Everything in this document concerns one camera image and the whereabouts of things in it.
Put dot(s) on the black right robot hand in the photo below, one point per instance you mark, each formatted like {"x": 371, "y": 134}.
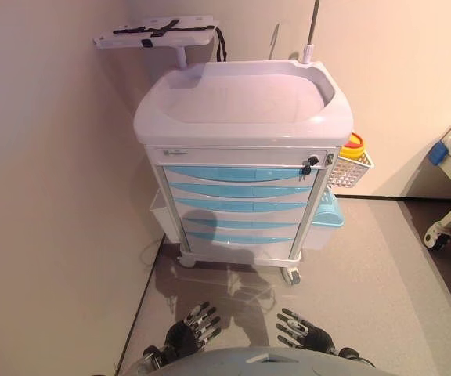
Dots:
{"x": 311, "y": 337}

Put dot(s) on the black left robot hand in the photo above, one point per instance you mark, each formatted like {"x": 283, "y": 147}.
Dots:
{"x": 188, "y": 333}

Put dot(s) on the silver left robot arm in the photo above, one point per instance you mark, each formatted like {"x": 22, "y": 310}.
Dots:
{"x": 155, "y": 356}

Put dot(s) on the grey robot torso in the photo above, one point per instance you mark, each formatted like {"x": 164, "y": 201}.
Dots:
{"x": 249, "y": 362}

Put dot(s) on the blue lidded waste bin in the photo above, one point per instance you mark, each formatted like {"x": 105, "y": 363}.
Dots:
{"x": 327, "y": 219}

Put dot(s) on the white side bin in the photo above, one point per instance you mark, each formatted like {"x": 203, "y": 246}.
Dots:
{"x": 161, "y": 213}

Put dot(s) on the white bed caster wheel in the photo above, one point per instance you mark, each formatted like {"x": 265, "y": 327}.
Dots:
{"x": 437, "y": 241}

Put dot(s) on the white lattice basket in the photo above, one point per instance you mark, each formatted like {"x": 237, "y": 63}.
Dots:
{"x": 351, "y": 172}

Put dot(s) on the black cart keys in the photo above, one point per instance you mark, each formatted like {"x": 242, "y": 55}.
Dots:
{"x": 311, "y": 162}

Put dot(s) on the yellow sharps container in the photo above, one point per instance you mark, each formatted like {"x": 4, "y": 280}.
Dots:
{"x": 354, "y": 145}

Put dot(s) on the white medical cart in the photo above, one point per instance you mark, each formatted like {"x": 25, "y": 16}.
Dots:
{"x": 245, "y": 117}

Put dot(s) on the white side shelf on post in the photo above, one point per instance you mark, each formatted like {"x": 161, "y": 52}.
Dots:
{"x": 159, "y": 33}

